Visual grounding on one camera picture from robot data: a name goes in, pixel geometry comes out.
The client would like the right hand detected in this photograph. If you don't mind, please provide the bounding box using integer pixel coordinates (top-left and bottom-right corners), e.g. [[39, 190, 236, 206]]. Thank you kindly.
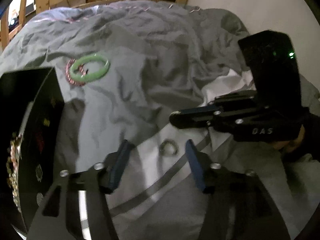
[[271, 125, 305, 152]]

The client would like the pink beaded bracelet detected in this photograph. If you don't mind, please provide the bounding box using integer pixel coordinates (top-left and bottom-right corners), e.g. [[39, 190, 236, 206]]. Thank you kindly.
[[64, 58, 91, 87]]

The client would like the silver ring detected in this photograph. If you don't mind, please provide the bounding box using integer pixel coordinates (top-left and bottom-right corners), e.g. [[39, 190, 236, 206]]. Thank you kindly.
[[159, 139, 179, 156]]

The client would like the green jade bangle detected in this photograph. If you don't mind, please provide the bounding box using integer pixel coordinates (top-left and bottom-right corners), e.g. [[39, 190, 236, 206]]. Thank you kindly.
[[67, 53, 110, 84]]

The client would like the grey duvet cover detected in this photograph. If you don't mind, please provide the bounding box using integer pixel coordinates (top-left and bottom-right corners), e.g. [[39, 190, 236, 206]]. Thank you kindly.
[[1, 1, 319, 239]]

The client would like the black jewelry box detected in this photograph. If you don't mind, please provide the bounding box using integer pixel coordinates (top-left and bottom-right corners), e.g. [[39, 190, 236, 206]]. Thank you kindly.
[[1, 67, 64, 233]]

